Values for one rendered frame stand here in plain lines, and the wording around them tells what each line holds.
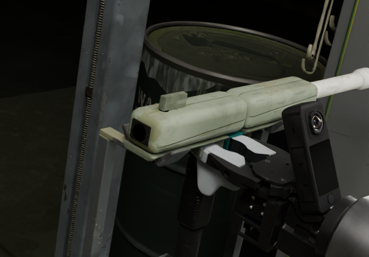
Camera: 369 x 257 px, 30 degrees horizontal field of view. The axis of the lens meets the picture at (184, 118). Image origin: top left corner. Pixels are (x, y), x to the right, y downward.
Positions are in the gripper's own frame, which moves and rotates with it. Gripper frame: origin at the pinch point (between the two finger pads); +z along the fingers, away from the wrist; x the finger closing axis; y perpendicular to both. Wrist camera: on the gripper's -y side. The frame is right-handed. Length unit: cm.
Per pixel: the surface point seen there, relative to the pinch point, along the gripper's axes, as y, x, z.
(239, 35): 28, 119, 82
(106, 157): 2.9, -10.4, 5.3
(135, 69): -2.6, 1.8, 14.6
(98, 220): 11.2, -10.4, 5.1
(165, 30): 28, 95, 93
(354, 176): 18.7, 46.2, -0.1
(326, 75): 3.7, 46.7, 10.8
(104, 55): -4.7, -3.0, 15.6
